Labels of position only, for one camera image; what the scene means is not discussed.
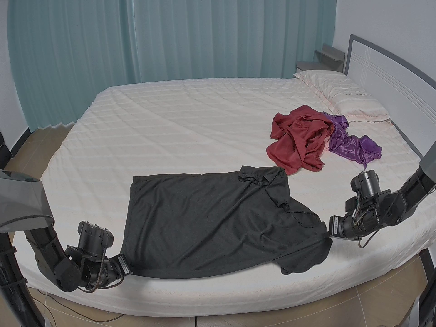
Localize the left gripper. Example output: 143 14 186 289
104 253 133 285

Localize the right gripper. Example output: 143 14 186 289
326 214 356 241

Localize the black T-shirt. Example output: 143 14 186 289
121 165 332 280

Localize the purple garment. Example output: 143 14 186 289
328 114 383 170

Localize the dark red garment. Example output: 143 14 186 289
266 105 336 176

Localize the cream pillow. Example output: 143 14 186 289
293 69 392 123

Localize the bed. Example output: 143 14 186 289
12 34 436 319

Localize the dark grey low cabinet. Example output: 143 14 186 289
0 131 12 169

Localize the grey bedside table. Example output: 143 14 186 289
296 44 346 72

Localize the blue-green curtain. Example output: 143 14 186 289
7 0 338 134

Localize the black cable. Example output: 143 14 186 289
78 275 123 293
354 232 372 248
32 286 125 323

